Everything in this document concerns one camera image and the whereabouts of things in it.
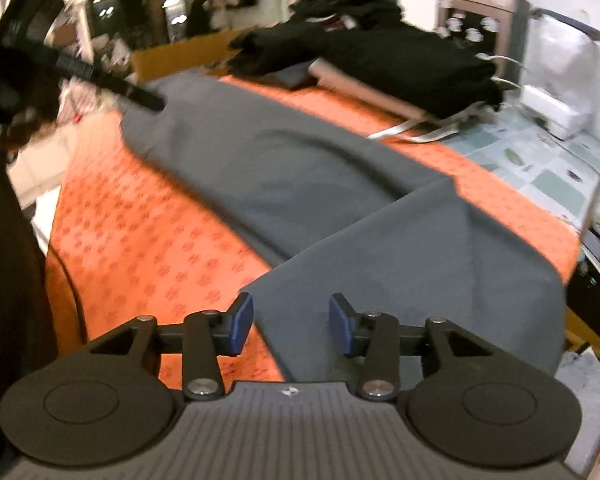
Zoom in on beige folded garment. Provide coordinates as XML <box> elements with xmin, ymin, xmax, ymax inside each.
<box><xmin>309</xmin><ymin>58</ymin><xmax>429</xmax><ymax>120</ymax></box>

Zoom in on large black folded garment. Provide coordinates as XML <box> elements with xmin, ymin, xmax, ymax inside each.
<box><xmin>324</xmin><ymin>24</ymin><xmax>505</xmax><ymax>120</ymax></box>

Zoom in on black garment on left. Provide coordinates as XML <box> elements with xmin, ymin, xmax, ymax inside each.
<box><xmin>227</xmin><ymin>23</ymin><xmax>328</xmax><ymax>77</ymax></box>

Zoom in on white power adapter box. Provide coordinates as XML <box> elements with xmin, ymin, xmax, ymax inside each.
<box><xmin>519</xmin><ymin>84</ymin><xmax>588</xmax><ymax>141</ymax></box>

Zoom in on dark grey folded cloth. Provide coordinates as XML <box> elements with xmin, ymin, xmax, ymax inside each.
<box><xmin>268</xmin><ymin>64</ymin><xmax>317</xmax><ymax>91</ymax></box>

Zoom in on white plastic bag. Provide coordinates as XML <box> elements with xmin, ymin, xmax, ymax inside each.
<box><xmin>522</xmin><ymin>8</ymin><xmax>600</xmax><ymax>122</ymax></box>

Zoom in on pink water dispenser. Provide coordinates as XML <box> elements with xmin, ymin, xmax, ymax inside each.
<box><xmin>434</xmin><ymin>0</ymin><xmax>531</xmax><ymax>82</ymax></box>

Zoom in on white fabric strap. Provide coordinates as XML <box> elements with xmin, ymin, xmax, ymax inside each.
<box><xmin>367</xmin><ymin>102</ymin><xmax>487</xmax><ymax>143</ymax></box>

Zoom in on wooden chair at left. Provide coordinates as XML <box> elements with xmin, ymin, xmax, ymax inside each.
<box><xmin>131</xmin><ymin>28</ymin><xmax>249</xmax><ymax>84</ymax></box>

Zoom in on grey trousers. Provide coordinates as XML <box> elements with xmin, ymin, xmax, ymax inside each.
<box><xmin>121</xmin><ymin>73</ymin><xmax>565</xmax><ymax>382</ymax></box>

